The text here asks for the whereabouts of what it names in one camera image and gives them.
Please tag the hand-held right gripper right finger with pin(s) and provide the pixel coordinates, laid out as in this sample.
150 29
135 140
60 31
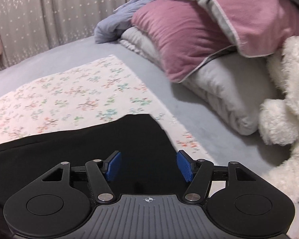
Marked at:
184 165

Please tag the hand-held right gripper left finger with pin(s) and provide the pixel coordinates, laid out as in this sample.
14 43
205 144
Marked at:
113 166

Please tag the black pants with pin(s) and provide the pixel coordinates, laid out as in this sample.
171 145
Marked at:
64 144

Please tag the grey folded quilt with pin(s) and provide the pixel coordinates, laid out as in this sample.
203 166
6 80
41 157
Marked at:
226 89

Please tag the floral bed sheet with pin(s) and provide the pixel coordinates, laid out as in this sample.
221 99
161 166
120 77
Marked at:
152 74

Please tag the pink pillow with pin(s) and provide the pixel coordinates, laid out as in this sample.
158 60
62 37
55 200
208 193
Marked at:
179 37

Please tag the white plush toy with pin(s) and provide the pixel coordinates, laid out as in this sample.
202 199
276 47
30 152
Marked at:
291 84

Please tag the blue-grey cloth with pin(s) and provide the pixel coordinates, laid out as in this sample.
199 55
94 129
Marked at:
112 25

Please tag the grey star-patterned curtain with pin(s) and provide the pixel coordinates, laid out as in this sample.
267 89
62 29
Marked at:
52 12

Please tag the pink and grey quilt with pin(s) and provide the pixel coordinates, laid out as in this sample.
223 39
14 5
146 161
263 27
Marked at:
259 17

